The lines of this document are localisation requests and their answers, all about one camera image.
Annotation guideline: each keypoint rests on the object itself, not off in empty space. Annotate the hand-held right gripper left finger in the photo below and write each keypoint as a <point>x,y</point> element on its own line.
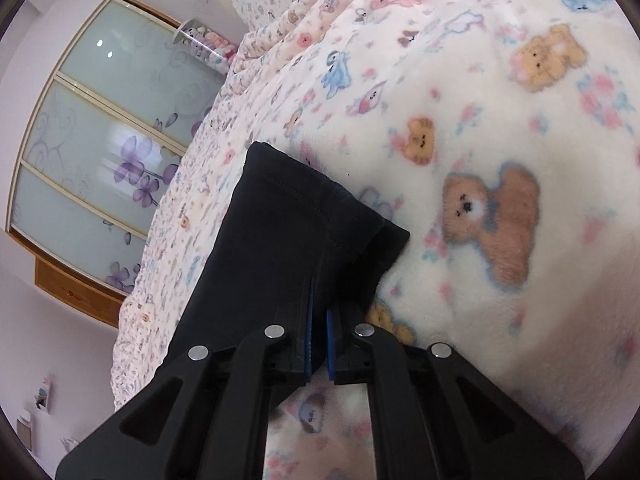
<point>308,340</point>

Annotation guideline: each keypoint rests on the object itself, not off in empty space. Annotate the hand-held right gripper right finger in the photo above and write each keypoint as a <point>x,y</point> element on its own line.
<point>331,347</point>

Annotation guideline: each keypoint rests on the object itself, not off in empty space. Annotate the black pants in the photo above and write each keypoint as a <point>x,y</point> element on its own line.
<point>280,240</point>

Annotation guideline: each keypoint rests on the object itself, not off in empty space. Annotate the wooden door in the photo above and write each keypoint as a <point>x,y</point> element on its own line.
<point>80,292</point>

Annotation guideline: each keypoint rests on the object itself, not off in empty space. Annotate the bear printed fleece blanket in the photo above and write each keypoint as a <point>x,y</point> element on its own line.
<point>450,135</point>

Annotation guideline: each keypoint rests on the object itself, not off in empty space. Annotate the frosted glass flower wardrobe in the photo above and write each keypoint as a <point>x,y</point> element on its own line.
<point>100,110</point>

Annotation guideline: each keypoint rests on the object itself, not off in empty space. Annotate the clear tube of plush toys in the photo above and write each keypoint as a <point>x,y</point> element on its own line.
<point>207,45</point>

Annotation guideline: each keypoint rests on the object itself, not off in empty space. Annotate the white wall shelf with items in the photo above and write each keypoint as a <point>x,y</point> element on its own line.
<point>24,430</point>
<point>43,395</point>

